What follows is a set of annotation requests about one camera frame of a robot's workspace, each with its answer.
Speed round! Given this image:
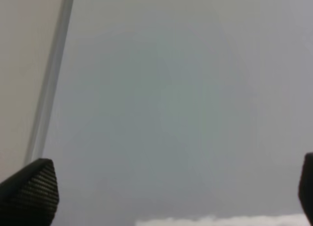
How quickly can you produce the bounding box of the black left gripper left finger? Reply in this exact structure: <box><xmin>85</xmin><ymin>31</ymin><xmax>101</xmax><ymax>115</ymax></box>
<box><xmin>0</xmin><ymin>158</ymin><xmax>59</xmax><ymax>226</ymax></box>

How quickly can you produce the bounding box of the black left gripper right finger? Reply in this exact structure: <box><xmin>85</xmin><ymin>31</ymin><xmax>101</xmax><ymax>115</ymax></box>
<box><xmin>298</xmin><ymin>153</ymin><xmax>313</xmax><ymax>226</ymax></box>

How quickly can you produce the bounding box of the white whiteboard with aluminium frame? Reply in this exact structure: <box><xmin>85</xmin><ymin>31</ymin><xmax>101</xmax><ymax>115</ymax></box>
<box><xmin>23</xmin><ymin>0</ymin><xmax>313</xmax><ymax>226</ymax></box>

